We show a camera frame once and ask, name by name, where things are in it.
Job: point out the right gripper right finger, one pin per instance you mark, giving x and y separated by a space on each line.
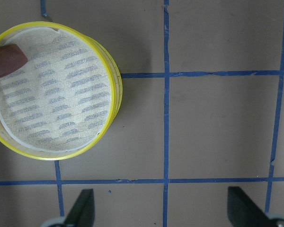
242 211

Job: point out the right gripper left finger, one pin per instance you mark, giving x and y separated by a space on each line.
82 212

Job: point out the yellow bamboo steamer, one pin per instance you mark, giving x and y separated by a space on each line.
60 103
113 74

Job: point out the dark red bun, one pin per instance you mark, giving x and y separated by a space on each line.
11 59

